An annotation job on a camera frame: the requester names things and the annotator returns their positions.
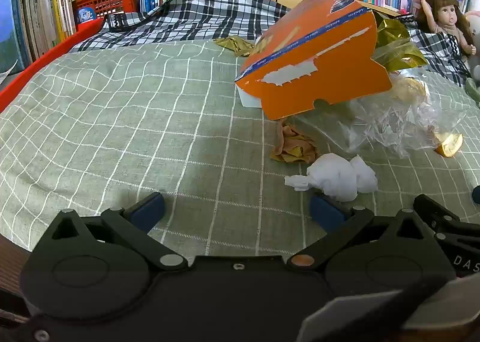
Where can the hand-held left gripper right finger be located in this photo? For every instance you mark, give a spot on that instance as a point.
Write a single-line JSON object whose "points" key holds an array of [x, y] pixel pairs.
{"points": [[327, 211]]}

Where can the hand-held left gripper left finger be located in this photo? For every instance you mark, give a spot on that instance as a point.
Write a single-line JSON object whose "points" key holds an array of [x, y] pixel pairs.
{"points": [[148, 211]]}

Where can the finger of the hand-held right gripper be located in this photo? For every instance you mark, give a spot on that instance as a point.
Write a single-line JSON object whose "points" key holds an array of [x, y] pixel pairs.
{"points": [[438, 216]]}

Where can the white tissue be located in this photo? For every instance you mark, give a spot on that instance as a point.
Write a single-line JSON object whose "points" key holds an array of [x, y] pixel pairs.
{"points": [[333, 175]]}

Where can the small gold foil wrapper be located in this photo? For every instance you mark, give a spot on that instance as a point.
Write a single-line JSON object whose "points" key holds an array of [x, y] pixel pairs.
{"points": [[234, 44]]}

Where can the row of worn grey books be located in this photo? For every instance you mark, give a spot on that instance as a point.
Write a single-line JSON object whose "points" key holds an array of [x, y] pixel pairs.
{"points": [[45, 16]]}

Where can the dark blue round object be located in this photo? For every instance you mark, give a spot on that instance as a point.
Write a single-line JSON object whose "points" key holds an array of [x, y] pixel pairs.
{"points": [[476, 194]]}

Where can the crumpled orange brown wrapper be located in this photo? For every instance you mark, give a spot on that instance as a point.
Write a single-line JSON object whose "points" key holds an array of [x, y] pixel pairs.
{"points": [[294, 143]]}

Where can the green checked blanket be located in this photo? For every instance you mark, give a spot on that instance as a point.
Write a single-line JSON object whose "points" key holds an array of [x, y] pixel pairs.
{"points": [[131, 121]]}

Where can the clear plastic bag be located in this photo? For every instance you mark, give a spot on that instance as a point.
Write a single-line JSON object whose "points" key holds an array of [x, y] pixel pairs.
{"points": [[390, 124]]}

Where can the pale yellow wrapper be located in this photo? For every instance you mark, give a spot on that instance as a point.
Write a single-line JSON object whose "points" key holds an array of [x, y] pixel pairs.
{"points": [[408, 89]]}

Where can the green plush toy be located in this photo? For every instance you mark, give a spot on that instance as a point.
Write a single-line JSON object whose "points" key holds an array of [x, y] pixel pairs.
{"points": [[473, 88]]}

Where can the orange cardboard box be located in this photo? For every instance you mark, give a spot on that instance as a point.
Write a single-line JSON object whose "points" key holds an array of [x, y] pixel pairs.
{"points": [[318, 53]]}

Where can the large gold foil wrapper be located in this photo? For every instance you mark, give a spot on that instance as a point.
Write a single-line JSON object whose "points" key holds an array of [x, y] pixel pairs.
{"points": [[397, 46]]}

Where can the pink white plush toy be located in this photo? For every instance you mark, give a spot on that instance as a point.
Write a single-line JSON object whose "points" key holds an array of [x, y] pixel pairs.
{"points": [[474, 29]]}

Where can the glossy paper sheet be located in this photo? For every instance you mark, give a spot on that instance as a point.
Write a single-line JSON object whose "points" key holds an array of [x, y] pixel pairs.
{"points": [[6, 72]]}

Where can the black white plaid cloth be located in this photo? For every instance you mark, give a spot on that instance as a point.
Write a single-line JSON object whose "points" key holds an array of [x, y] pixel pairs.
{"points": [[187, 16]]}

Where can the brown haired doll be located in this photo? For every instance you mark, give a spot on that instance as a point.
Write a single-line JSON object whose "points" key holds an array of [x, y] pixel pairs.
{"points": [[448, 16]]}

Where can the blue round tin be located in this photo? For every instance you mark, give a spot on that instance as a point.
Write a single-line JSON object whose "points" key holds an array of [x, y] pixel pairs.
{"points": [[85, 15]]}

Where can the large blue hardcover book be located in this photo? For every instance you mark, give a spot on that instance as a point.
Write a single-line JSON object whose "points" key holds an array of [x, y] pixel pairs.
{"points": [[9, 27]]}

